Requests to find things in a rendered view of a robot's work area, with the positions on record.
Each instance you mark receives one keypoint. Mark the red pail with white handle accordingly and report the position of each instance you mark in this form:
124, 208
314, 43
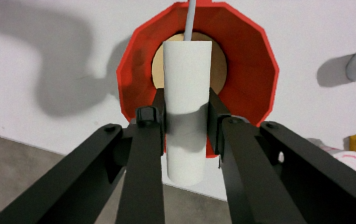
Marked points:
174, 50

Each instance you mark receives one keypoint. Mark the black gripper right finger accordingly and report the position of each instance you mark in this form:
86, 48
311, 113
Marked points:
322, 187

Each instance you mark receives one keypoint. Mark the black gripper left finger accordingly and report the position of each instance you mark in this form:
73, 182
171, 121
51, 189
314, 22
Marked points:
77, 188

